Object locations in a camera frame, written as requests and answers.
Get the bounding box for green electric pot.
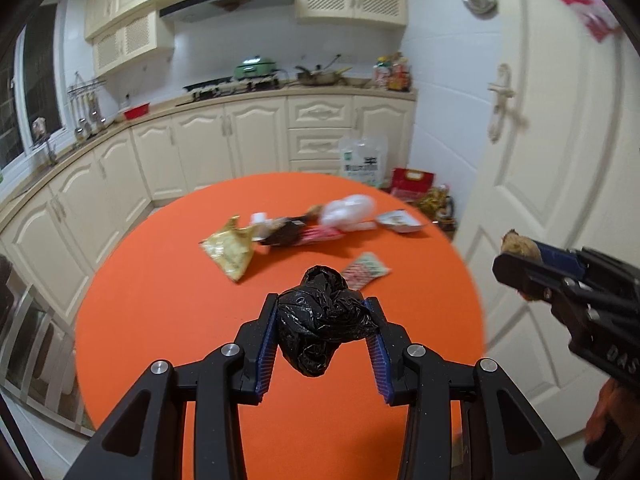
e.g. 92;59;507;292
233;55;278;80

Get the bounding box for white rice bag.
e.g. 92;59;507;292
338;136;388;188

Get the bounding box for orange round table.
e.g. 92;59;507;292
76;172;485;479

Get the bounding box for condiment bottles group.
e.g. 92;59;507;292
372;52;412;92

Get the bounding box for black gas stove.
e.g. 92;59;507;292
183;76;281;102

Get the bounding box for red snack wrapper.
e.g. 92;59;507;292
295;226;344;246

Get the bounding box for kitchen window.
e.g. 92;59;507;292
1;3;64;168

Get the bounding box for white door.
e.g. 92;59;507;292
454;0;639;439

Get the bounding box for red basin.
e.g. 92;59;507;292
122;103;150;120

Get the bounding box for sink faucet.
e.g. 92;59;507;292
32;117;58;167

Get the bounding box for black snack wrapper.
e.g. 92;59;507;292
258;217;308;247

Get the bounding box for steel wok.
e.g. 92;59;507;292
295;54;352;87

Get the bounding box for hanging utensil rack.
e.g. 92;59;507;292
67;72;107;144

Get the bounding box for black plastic bag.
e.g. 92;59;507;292
274;266;381;377

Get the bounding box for yellow chip bag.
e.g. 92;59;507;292
200;216;255;282

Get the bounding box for door handle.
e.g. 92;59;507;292
487;63;515;143

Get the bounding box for green white snack wrapper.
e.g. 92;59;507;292
341;252;390;290

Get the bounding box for red gift box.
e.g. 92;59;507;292
390;168;435;203

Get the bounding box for white crumpled plastic bag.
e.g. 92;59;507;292
318;194;376;232

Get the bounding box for cream lower cabinets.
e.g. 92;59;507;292
1;88;416;321

